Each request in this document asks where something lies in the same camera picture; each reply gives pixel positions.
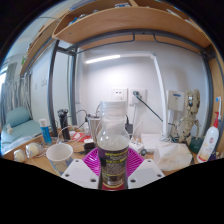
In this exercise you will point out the clear pump bottle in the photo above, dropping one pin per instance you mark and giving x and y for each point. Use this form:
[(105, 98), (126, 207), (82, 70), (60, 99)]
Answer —
[(219, 103)]

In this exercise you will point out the teal bed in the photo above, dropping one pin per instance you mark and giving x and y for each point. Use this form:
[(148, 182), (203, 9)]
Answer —
[(18, 126)]

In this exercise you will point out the black electric shaver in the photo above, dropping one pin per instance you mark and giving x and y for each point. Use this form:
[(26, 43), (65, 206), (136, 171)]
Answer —
[(64, 123)]

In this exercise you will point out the blue spray can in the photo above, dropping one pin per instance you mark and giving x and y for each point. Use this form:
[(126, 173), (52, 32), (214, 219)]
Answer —
[(46, 133)]

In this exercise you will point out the white wall box blue label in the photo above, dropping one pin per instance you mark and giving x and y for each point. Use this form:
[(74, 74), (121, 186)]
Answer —
[(175, 100)]

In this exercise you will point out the white tissue pack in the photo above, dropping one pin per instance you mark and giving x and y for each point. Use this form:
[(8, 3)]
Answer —
[(171, 156)]

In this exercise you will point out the wooden shelf unit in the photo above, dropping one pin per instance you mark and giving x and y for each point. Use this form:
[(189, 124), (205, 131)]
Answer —
[(133, 23)]

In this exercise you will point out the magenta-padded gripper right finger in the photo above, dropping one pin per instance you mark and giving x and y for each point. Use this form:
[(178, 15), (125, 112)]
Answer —
[(146, 172)]

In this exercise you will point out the steel cup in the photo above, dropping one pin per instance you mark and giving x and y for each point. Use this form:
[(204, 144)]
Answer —
[(93, 128)]

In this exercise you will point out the white lotion bottle red pump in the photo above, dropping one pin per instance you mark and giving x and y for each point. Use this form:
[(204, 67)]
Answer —
[(207, 145)]

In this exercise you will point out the wooden tree figurine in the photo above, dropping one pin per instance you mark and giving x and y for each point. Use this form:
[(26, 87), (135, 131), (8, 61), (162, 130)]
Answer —
[(190, 120)]

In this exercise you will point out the white power strip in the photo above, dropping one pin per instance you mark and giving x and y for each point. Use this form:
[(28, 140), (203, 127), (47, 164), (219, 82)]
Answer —
[(136, 146)]

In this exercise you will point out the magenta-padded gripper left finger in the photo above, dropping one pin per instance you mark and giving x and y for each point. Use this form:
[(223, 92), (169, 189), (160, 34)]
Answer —
[(78, 172)]

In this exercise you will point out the clear bottle with dark label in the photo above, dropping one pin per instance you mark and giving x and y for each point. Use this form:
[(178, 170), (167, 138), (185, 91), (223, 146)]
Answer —
[(113, 160)]

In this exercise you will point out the white wall socket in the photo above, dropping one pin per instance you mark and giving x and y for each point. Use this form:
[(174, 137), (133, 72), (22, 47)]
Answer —
[(119, 94), (142, 96)]

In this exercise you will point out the white mug with blue pattern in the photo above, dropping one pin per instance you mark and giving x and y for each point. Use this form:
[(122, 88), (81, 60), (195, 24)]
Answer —
[(60, 156)]

